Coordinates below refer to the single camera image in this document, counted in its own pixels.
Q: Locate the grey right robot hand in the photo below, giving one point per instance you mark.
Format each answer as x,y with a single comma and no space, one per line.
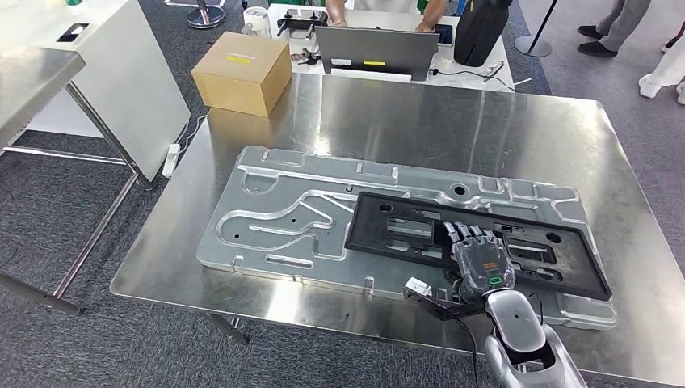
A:
484,268

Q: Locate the black plastic frame part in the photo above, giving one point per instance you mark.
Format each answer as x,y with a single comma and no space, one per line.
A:
366,235

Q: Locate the stainless steel workbench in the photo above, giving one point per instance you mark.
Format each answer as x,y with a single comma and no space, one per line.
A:
32,80
428,128

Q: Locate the white desk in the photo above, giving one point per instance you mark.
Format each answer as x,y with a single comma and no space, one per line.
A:
481,75

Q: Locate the stamped grey metal panel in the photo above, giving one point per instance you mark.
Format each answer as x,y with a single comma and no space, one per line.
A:
278,241

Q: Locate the black stanchion with grey base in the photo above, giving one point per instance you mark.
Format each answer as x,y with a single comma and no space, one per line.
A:
532,47

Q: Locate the black bag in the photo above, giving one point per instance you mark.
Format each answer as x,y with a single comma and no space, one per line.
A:
481,32

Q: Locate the dark tablet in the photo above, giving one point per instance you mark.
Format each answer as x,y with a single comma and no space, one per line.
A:
444,35

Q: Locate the grey laptop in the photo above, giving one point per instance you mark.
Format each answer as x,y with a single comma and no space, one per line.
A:
374,51

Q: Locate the black key bunch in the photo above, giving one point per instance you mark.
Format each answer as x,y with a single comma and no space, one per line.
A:
308,56

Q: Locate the black handheld controller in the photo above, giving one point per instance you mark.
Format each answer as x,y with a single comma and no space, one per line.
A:
302,21

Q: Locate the brown cardboard box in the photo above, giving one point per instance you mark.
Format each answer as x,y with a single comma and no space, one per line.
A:
241,75

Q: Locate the white power strip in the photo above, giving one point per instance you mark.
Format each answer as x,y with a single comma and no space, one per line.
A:
171,160

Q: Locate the white mug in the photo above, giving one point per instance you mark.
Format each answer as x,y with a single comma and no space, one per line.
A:
257,24

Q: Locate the chrome stanchion base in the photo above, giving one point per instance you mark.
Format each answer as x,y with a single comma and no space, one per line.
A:
206,18

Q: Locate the white cabinet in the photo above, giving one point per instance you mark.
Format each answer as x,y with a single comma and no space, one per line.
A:
134,96

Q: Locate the black smartphone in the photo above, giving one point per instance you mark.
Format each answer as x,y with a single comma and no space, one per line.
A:
72,32

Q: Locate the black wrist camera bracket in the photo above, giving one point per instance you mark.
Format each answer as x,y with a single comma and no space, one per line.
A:
444,309

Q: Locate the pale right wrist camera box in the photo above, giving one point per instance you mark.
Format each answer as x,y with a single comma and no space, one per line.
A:
417,288

